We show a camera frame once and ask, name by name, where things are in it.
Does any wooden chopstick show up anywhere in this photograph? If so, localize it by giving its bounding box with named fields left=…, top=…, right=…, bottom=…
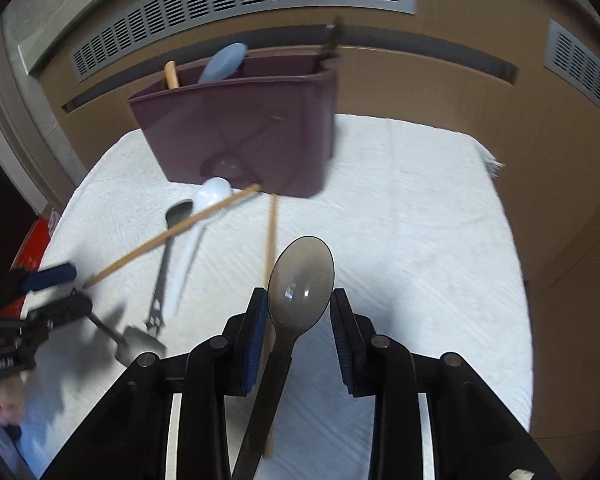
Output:
left=82, top=183, right=262, bottom=289
left=261, top=194, right=280, bottom=459

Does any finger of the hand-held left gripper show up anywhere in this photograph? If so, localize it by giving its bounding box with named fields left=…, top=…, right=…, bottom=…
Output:
left=0, top=262, right=78, bottom=306
left=0, top=292, right=93, bottom=346

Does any grey metal spoon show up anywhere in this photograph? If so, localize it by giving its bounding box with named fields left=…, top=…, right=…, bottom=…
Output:
left=145, top=200, right=195, bottom=336

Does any dark translucent plastic spoon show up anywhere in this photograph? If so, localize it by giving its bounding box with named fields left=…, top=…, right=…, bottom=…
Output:
left=230, top=236, right=336, bottom=480

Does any black utensil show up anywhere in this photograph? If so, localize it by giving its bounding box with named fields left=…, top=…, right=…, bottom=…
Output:
left=320, top=15, right=346, bottom=61

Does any blue clothing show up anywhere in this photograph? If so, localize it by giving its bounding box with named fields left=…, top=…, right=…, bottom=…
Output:
left=0, top=400, right=37, bottom=480

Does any short grey vent grille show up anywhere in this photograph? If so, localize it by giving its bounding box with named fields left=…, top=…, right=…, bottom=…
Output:
left=544, top=20, right=600, bottom=128

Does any beige stone countertop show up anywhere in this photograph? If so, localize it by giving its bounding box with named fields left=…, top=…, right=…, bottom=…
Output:
left=0, top=0, right=221, bottom=77

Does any white textured towel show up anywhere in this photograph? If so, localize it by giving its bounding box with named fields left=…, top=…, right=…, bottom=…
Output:
left=17, top=112, right=533, bottom=480

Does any long grey vent grille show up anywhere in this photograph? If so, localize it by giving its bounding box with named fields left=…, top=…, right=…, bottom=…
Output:
left=70, top=0, right=417, bottom=83

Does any person's left hand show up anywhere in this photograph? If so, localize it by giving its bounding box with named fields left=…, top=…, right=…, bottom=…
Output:
left=0, top=375, right=28, bottom=442

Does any white plastic spoon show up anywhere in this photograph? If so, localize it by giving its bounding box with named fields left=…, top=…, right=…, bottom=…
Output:
left=164, top=176, right=233, bottom=317

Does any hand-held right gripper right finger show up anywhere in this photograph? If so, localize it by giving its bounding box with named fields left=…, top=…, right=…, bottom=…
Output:
left=330, top=287, right=563, bottom=480

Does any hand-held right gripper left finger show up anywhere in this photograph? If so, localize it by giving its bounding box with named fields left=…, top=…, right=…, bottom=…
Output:
left=40, top=287, right=271, bottom=480

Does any maroon plastic utensil box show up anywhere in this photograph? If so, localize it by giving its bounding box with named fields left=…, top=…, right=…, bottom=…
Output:
left=127, top=52, right=339, bottom=199

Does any wooden cabinet front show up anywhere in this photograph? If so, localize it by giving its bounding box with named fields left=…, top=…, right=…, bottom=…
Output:
left=35, top=0, right=600, bottom=441

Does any red floor mat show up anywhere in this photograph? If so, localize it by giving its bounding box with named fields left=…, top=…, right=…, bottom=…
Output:
left=12, top=217, right=56, bottom=271

